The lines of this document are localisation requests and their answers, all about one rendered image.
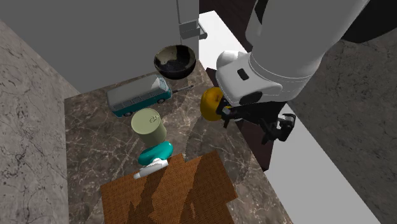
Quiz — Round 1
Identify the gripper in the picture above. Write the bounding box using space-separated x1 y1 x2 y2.
216 97 296 146

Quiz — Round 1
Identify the yellow round fruit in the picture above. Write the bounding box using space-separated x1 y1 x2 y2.
200 87 225 122

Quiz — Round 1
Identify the thin grey pen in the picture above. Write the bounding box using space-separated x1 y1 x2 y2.
171 84 195 94

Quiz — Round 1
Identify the black bowl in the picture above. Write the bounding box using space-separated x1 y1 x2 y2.
153 45 197 80

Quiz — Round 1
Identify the pale green cup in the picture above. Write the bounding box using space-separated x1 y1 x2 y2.
130 108 167 148

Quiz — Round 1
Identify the teal and white bottle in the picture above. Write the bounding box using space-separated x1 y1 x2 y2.
133 141 174 180

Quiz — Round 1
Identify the brown woven robot stand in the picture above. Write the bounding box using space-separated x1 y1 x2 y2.
99 150 239 224

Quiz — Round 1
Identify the teal and grey toy van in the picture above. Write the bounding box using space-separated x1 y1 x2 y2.
106 73 173 118

